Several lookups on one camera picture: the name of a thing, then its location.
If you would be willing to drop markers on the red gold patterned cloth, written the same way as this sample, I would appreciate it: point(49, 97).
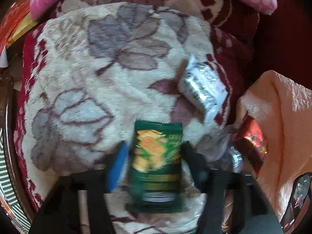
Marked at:
point(14, 17)

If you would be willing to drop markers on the green white striped box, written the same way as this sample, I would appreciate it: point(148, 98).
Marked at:
point(6, 175)

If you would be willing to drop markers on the dark red blanket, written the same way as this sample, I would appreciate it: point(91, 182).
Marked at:
point(280, 41)

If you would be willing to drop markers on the green snack packet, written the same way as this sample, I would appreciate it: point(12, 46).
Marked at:
point(156, 151)

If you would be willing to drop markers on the clear plastic bag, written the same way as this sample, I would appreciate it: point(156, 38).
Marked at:
point(214, 146)

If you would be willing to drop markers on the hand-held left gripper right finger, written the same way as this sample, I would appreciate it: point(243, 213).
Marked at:
point(195, 165)

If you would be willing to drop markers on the peach blanket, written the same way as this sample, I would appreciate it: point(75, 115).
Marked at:
point(287, 117)

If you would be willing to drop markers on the black snack packet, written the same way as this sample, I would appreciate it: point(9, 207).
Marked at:
point(299, 195)

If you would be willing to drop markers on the floral fleece blanket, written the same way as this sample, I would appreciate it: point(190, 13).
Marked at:
point(97, 90)

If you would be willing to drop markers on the red brown snack packet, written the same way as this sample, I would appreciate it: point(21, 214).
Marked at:
point(251, 139)

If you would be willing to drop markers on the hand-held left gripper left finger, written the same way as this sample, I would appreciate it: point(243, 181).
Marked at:
point(118, 168)

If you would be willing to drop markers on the silver snack packet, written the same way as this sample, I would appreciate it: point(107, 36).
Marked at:
point(202, 87)

